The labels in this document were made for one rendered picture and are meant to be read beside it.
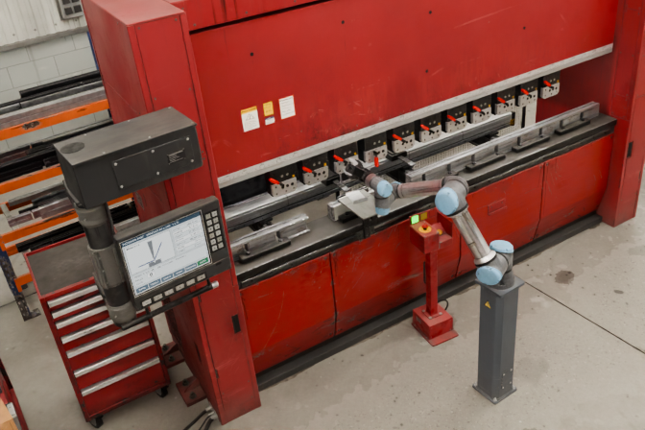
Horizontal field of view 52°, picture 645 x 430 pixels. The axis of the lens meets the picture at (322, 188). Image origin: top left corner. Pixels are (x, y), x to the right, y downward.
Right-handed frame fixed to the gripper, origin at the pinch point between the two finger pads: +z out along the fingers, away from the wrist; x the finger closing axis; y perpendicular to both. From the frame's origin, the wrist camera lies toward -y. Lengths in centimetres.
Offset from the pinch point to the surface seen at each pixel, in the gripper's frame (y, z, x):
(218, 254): -74, -42, -56
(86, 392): -61, 26, -176
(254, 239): -21, 13, -60
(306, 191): 15, 40, -29
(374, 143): 20.5, 11.9, 16.6
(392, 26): -9, 12, 76
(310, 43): -49, 12, 46
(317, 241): 9.5, 1.5, -46.3
